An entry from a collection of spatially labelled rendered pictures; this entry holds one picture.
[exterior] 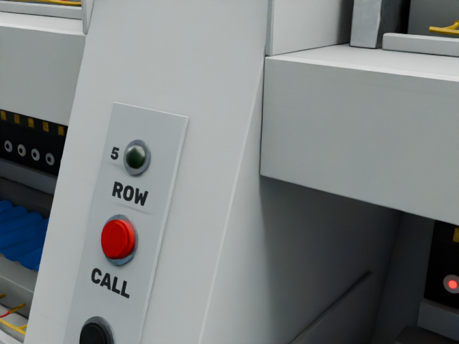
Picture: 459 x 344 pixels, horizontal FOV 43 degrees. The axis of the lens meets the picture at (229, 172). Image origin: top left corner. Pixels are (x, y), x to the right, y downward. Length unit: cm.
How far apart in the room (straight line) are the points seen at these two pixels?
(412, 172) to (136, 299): 12
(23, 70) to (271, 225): 15
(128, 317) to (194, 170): 6
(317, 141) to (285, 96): 2
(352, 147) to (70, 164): 13
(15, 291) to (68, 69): 17
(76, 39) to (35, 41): 3
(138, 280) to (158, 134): 6
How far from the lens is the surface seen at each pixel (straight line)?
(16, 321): 41
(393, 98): 19
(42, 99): 31
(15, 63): 32
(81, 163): 26
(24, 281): 41
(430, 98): 19
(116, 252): 24
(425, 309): 36
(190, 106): 23
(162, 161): 23
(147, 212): 23
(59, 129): 52
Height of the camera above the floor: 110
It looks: 3 degrees down
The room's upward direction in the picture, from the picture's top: 13 degrees clockwise
